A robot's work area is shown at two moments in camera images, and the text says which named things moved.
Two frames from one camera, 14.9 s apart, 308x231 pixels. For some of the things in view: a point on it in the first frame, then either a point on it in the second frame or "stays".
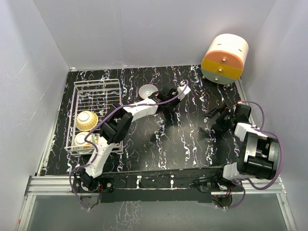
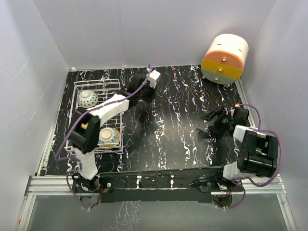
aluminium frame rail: [44, 186] stays
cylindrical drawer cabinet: [223, 63] stays
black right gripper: [220, 108] stays
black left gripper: [177, 99] to [151, 93]
